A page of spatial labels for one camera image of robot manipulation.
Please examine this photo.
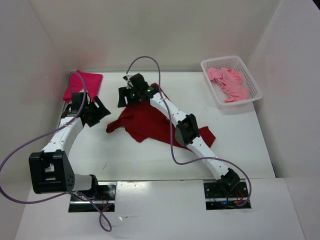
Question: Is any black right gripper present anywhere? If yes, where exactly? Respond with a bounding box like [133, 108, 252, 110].
[117, 85, 141, 108]

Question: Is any dark red t shirt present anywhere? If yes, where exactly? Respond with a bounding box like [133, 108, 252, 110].
[106, 82, 216, 151]

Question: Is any magenta pink t shirt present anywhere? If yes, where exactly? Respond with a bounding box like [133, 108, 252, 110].
[62, 70, 103, 103]

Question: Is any light pink t shirt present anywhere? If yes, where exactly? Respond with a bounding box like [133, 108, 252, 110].
[206, 67, 249, 103]

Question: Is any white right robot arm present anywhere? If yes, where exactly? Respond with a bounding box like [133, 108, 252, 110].
[118, 73, 240, 197]

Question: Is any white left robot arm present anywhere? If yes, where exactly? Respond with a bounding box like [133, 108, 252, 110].
[28, 92, 110, 200]

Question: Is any white plastic basket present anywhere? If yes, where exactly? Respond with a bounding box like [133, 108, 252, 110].
[200, 55, 263, 109]

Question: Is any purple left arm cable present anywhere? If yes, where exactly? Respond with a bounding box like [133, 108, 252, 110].
[0, 71, 113, 232]

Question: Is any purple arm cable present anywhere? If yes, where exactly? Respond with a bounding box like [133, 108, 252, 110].
[0, 71, 113, 232]
[126, 56, 252, 207]

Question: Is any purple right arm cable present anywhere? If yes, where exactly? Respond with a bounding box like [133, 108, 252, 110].
[126, 56, 252, 207]

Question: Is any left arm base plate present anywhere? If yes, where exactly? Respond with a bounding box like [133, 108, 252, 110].
[68, 181, 117, 213]

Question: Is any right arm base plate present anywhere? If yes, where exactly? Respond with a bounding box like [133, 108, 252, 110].
[203, 181, 252, 211]

